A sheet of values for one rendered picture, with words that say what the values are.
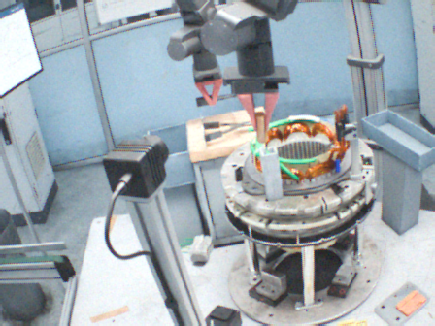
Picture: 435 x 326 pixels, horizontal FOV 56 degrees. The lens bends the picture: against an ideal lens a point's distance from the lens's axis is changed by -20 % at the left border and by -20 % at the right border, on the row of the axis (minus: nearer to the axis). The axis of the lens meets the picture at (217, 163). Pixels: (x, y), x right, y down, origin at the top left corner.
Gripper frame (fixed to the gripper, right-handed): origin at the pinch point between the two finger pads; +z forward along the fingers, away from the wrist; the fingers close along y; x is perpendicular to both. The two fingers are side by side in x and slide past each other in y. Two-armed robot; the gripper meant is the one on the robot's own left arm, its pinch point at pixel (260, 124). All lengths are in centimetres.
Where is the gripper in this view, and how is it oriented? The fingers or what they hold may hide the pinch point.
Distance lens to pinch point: 79.7
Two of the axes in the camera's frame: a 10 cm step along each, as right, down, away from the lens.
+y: 9.9, -0.4, -1.1
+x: 0.8, -4.7, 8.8
